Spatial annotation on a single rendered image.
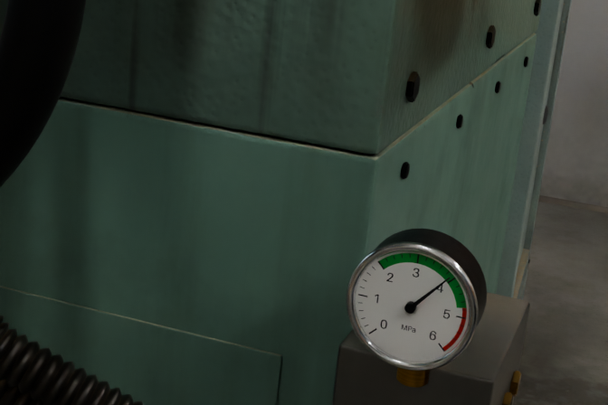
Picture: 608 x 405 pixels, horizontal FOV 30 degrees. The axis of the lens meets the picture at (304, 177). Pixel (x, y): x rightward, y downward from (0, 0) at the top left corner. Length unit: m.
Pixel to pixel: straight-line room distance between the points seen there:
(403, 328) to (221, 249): 0.14
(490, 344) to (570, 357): 1.60
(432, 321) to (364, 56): 0.14
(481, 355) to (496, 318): 0.05
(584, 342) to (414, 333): 1.76
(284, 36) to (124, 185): 0.13
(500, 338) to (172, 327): 0.18
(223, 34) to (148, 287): 0.15
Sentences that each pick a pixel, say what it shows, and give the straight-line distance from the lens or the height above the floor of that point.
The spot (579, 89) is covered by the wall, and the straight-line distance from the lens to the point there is 3.12.
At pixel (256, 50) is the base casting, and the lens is 0.59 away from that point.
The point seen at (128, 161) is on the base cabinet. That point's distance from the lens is 0.64.
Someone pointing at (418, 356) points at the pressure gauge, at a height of 0.64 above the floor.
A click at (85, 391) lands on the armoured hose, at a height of 0.60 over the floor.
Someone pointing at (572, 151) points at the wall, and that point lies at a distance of 3.15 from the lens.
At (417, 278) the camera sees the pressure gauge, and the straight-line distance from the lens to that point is 0.53.
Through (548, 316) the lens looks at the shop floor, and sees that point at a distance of 2.37.
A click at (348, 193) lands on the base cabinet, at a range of 0.59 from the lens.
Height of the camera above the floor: 0.86
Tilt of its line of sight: 16 degrees down
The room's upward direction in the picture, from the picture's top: 6 degrees clockwise
